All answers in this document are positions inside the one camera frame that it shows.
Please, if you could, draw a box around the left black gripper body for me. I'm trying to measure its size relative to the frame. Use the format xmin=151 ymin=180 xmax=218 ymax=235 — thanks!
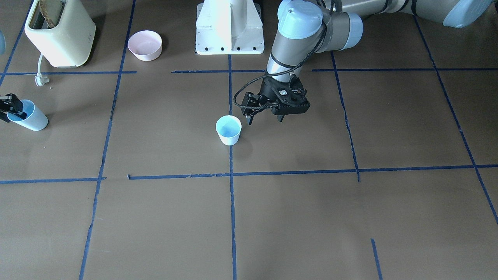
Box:
xmin=259 ymin=76 xmax=310 ymax=116

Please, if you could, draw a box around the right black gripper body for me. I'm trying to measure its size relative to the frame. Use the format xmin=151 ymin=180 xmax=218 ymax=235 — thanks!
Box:
xmin=0 ymin=94 xmax=25 ymax=117

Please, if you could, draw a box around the light blue cup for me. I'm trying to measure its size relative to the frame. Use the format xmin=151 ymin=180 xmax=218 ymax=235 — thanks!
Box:
xmin=7 ymin=100 xmax=49 ymax=131
xmin=216 ymin=115 xmax=242 ymax=146

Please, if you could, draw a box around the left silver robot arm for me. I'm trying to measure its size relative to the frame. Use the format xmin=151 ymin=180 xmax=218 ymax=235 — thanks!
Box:
xmin=234 ymin=0 xmax=493 ymax=124

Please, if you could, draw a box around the cream toaster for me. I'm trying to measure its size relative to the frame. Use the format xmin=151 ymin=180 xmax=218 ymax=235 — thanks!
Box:
xmin=24 ymin=0 xmax=96 ymax=68

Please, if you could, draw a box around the slice of toast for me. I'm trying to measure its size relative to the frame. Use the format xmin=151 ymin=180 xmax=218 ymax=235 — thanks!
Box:
xmin=39 ymin=0 xmax=64 ymax=28

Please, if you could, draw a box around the pink bowl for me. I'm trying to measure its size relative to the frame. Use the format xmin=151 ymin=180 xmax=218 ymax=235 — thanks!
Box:
xmin=127 ymin=30 xmax=162 ymax=61

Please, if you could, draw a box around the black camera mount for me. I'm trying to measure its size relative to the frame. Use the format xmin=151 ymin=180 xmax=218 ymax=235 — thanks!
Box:
xmin=241 ymin=92 xmax=269 ymax=118

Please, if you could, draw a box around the white toaster power cord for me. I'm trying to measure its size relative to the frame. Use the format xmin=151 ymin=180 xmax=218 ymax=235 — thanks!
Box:
xmin=34 ymin=54 xmax=50 ymax=87

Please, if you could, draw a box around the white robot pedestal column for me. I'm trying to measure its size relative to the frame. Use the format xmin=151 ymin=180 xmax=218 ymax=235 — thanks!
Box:
xmin=195 ymin=0 xmax=265 ymax=55

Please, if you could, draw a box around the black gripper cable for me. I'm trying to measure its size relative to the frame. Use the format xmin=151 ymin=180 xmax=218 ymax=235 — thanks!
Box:
xmin=233 ymin=16 xmax=331 ymax=110

